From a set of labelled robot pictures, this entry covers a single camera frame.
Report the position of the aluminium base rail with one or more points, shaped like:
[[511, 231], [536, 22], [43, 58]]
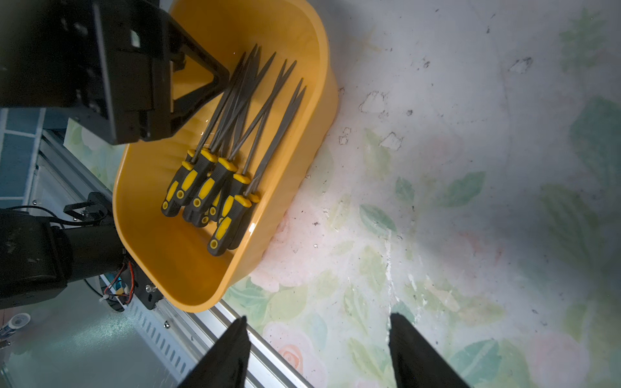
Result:
[[80, 342]]

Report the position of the file tool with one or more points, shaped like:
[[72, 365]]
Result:
[[259, 128], [230, 133], [231, 212], [199, 161], [198, 211], [226, 168], [250, 193], [242, 109]]

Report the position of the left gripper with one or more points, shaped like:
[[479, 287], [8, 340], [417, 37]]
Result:
[[126, 70]]

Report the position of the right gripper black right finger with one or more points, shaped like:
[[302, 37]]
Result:
[[415, 362]]

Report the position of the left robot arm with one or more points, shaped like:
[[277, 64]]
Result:
[[41, 255]]

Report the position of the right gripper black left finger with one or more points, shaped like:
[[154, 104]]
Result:
[[225, 364]]

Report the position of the yellow plastic storage box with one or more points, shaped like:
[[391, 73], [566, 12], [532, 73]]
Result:
[[172, 252]]

